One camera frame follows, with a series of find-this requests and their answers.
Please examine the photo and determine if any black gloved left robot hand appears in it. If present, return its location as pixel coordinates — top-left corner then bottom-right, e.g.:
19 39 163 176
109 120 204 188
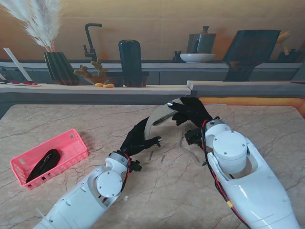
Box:
120 117 163 157

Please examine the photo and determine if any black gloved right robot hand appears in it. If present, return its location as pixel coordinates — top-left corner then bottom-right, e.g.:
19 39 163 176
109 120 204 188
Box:
166 97 214 129

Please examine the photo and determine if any tan braided belt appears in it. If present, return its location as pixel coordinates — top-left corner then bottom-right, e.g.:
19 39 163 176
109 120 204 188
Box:
144 97 183 141

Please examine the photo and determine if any pink plastic storage basket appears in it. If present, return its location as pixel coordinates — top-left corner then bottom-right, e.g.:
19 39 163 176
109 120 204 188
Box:
10 128 90 191

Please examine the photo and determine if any dark brown braided belt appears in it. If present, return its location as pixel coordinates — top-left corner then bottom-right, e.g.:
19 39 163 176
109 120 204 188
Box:
25 148 61 184

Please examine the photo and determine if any pale grey braided belt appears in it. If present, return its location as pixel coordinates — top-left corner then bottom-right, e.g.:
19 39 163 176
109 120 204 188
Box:
178 120 208 167

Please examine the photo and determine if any printed kitchen scene backdrop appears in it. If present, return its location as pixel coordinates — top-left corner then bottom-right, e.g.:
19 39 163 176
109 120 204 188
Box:
0 0 305 105

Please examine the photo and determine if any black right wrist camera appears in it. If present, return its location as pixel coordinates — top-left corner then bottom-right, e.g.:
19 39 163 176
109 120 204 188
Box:
184 127 203 146

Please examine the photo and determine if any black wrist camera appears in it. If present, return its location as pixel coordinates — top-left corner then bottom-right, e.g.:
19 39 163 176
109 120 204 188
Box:
130 159 143 173
184 127 203 146

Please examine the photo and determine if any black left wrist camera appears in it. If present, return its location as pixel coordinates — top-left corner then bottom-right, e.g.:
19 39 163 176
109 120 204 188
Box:
130 159 143 173

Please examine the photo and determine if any red black left arm cable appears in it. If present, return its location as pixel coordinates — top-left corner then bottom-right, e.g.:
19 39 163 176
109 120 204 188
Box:
102 154 132 198

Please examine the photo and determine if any red black arm cable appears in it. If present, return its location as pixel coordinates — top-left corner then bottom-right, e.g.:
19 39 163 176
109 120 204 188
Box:
102 154 132 198
201 120 253 229

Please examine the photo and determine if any red black right arm cable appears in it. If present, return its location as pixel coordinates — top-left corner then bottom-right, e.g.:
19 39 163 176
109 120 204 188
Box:
201 120 253 229

